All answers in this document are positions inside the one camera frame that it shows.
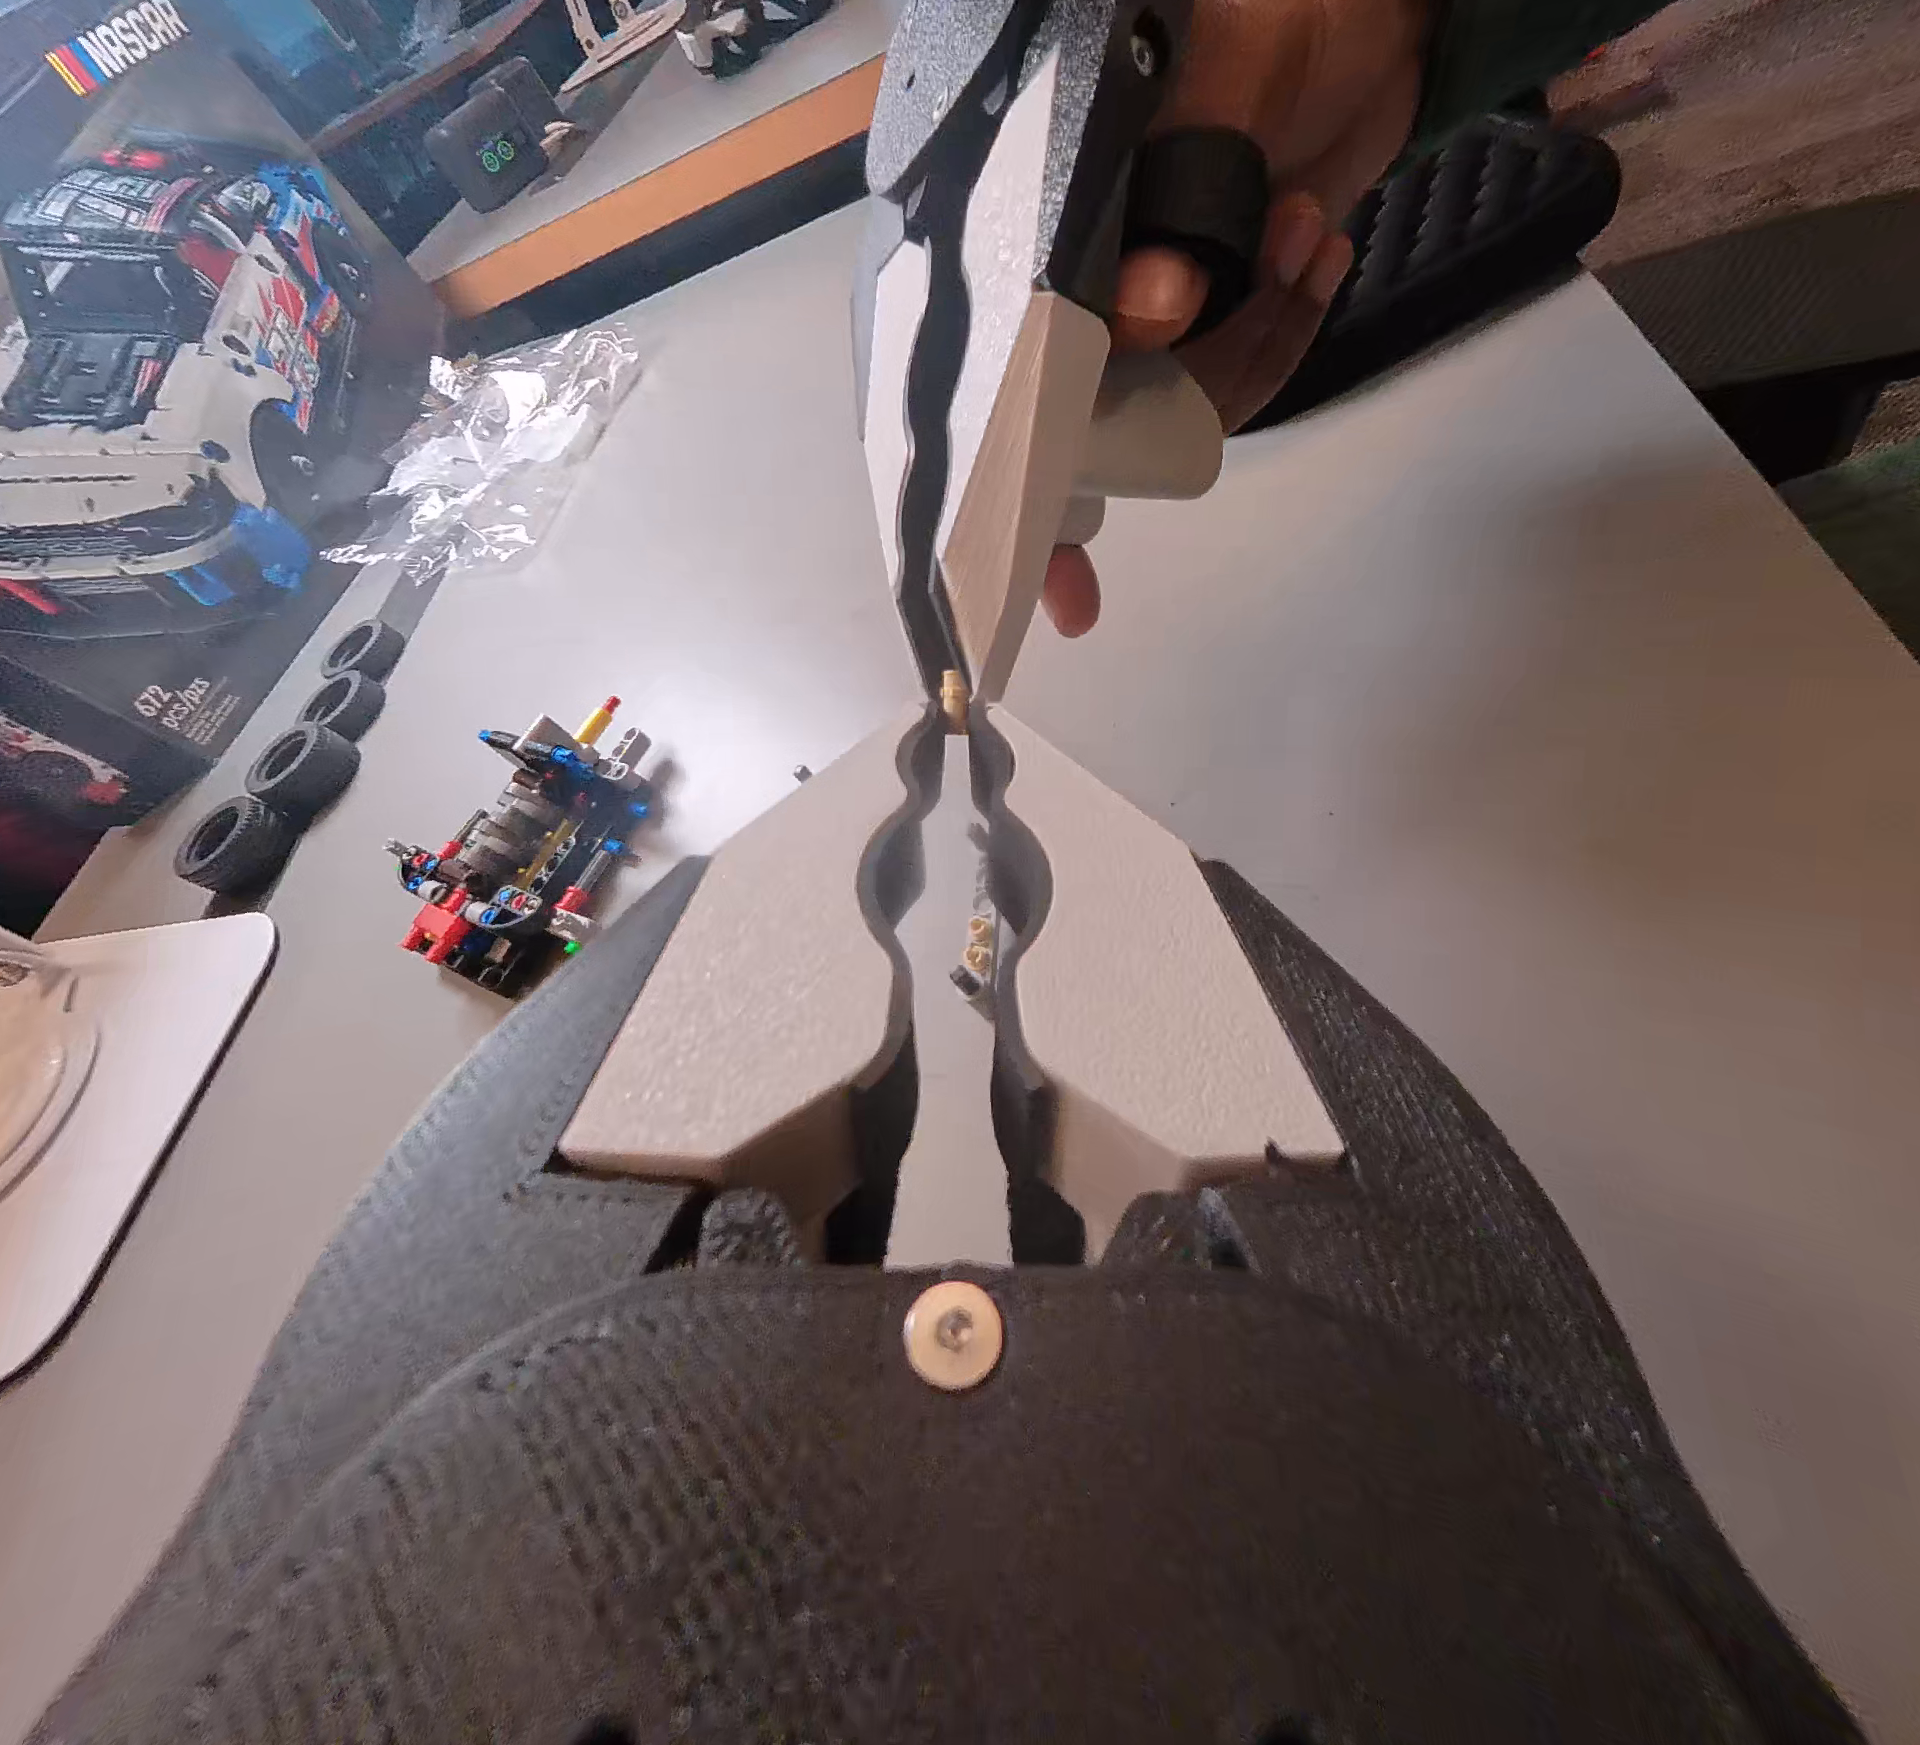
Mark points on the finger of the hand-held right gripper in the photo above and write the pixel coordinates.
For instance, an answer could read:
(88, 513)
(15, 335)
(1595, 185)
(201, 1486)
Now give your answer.
(886, 425)
(1020, 454)

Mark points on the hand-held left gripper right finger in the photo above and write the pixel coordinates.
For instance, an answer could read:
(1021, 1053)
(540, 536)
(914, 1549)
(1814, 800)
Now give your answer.
(1184, 995)

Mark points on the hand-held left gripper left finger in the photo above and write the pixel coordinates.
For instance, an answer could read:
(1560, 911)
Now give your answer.
(735, 995)

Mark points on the single tan lego pin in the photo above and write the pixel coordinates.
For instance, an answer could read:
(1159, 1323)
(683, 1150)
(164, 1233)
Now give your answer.
(954, 699)

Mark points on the lego car chassis assembly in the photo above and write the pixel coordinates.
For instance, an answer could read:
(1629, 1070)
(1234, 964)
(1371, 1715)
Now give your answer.
(511, 845)

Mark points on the lego car set box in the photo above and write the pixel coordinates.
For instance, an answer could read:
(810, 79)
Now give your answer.
(149, 276)

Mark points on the person's right hand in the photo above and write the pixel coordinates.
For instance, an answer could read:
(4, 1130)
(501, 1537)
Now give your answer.
(1319, 51)

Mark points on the grey table with wooden edge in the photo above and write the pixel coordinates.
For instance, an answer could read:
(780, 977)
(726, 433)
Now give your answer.
(720, 139)

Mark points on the clear plastic bag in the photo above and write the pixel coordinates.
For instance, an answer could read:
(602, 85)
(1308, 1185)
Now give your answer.
(480, 425)

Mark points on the black case with green lights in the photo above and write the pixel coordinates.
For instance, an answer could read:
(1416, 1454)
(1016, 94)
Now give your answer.
(494, 133)

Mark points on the black chair armrest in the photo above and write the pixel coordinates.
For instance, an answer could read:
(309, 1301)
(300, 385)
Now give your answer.
(1501, 216)

